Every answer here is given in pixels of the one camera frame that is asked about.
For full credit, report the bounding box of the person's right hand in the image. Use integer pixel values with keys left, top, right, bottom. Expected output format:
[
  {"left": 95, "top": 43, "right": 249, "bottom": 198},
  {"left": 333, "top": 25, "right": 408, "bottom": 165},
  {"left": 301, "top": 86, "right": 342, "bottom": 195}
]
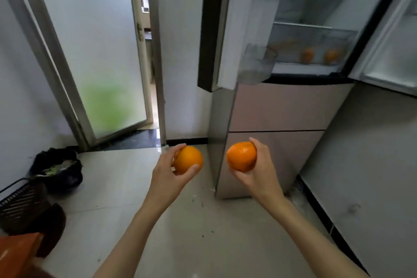
[{"left": 228, "top": 137, "right": 287, "bottom": 205}]

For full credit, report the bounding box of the frosted glass door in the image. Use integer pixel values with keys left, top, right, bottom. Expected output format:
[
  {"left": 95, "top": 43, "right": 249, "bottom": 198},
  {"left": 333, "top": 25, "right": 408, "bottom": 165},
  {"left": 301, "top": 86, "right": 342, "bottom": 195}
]
[{"left": 0, "top": 0, "right": 167, "bottom": 151}]

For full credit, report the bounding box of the black trash bag bin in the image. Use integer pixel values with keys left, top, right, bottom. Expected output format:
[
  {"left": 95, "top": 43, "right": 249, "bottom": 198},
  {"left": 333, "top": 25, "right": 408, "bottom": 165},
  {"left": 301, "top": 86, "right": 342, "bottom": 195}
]
[{"left": 29, "top": 146, "right": 84, "bottom": 193}]

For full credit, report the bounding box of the person's left hand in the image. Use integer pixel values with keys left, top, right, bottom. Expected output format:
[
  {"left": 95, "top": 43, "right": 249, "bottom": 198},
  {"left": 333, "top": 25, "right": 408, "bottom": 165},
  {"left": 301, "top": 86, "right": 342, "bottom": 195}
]
[{"left": 145, "top": 143, "right": 201, "bottom": 212}]

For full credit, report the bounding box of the clear crisper drawer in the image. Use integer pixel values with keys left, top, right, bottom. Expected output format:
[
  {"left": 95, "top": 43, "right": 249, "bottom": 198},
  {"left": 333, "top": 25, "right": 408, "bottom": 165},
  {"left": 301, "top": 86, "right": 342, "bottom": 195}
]
[{"left": 267, "top": 22, "right": 359, "bottom": 75}]

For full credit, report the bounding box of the brown wooden table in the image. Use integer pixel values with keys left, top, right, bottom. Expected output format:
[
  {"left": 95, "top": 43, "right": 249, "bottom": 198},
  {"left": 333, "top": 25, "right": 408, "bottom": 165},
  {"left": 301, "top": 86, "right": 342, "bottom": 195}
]
[{"left": 0, "top": 232, "right": 45, "bottom": 278}]

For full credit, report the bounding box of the clear door bin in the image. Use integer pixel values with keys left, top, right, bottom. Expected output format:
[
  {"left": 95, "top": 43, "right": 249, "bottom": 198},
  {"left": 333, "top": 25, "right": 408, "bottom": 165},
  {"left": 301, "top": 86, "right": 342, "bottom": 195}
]
[{"left": 237, "top": 43, "right": 278, "bottom": 86}]

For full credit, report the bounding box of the person's right forearm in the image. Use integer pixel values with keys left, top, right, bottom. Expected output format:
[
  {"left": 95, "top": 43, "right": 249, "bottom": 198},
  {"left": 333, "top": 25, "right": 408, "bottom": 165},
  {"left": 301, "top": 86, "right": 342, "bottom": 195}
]
[{"left": 268, "top": 195, "right": 371, "bottom": 278}]

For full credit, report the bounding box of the silver pink refrigerator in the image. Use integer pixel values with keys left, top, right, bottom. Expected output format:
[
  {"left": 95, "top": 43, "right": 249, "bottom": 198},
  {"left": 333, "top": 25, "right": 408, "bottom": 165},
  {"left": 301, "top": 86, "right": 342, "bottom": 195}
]
[{"left": 197, "top": 0, "right": 417, "bottom": 200}]

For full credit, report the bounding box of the person's left forearm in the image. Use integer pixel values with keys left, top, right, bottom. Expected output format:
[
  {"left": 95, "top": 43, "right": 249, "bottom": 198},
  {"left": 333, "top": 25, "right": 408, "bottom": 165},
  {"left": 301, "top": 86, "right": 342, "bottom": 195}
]
[{"left": 93, "top": 199, "right": 172, "bottom": 278}]

